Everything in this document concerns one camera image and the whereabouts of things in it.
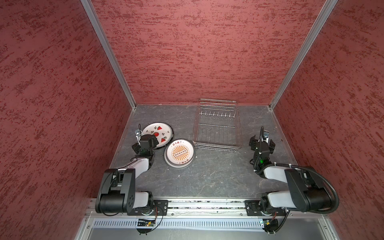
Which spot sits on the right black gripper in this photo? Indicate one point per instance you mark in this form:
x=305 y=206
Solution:
x=252 y=142

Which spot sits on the white watermelon pattern plate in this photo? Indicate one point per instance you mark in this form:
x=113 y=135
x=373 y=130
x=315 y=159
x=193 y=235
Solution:
x=162 y=131

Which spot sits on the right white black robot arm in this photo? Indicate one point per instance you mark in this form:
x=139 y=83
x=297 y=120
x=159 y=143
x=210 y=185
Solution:
x=308 y=191

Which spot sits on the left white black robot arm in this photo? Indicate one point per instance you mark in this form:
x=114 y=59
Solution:
x=117 y=193

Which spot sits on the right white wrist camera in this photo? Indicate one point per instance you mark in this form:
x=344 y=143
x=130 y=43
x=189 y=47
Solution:
x=264 y=136

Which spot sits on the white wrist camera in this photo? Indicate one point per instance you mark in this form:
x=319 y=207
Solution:
x=264 y=136
x=138 y=133

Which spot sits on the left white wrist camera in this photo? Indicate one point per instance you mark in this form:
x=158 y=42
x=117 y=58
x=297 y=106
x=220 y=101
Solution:
x=138 y=133

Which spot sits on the wire dish rack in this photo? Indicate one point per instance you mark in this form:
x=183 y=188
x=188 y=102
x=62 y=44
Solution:
x=217 y=126

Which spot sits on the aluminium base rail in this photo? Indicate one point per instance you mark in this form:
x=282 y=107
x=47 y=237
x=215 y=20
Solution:
x=206 y=208

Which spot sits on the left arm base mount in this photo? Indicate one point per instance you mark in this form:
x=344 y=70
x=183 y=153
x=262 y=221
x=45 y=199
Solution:
x=159 y=208

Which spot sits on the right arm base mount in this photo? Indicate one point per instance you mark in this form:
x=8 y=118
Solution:
x=253 y=209

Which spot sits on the white perforated cable duct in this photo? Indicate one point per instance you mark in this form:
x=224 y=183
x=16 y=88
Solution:
x=253 y=225

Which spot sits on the right aluminium corner post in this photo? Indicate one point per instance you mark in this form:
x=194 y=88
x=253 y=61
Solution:
x=317 y=26

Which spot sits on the aluminium corner post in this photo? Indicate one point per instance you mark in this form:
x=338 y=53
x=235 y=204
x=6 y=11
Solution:
x=317 y=26
x=92 y=15

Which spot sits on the left aluminium corner post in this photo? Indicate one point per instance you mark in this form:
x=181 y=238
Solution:
x=92 y=15

